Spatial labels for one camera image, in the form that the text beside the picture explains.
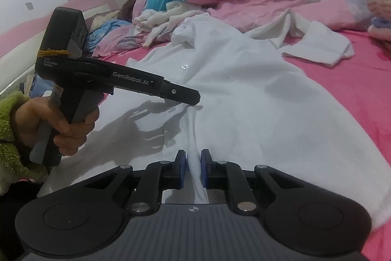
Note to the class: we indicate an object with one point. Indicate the person's left hand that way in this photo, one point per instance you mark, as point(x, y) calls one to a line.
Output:
point(30, 120)

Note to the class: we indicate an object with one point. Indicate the white button shirt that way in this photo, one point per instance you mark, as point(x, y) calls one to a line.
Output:
point(259, 96)

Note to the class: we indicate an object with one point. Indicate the person's left forearm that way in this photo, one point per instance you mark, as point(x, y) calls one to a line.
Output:
point(9, 132)

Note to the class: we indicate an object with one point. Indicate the white knit garment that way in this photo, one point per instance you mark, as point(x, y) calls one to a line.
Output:
point(162, 19)

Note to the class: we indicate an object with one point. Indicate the pink and cream headboard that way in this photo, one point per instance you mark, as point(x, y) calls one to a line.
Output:
point(18, 37)

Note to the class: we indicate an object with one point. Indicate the blue denim jeans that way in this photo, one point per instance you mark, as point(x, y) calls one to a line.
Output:
point(38, 85)

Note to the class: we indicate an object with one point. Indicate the pale pink folded garment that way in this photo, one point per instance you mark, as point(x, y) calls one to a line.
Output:
point(380, 33)

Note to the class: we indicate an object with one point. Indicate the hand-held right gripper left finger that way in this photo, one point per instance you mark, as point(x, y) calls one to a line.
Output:
point(182, 167)

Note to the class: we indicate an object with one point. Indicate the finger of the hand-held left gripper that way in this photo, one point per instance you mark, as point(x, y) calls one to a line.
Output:
point(183, 94)

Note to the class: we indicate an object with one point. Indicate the lilac folded garment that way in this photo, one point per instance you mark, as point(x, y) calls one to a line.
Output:
point(381, 22)

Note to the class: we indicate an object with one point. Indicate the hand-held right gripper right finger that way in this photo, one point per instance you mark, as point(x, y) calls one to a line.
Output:
point(204, 167)

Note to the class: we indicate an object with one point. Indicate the light blue patterned cloth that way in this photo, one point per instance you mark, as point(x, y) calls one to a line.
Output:
point(107, 31)

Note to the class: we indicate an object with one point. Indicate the pink floral bed blanket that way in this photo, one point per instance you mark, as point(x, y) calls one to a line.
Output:
point(366, 71)

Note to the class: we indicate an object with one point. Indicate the cream patterned cloth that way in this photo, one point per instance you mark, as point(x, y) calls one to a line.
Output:
point(100, 21)

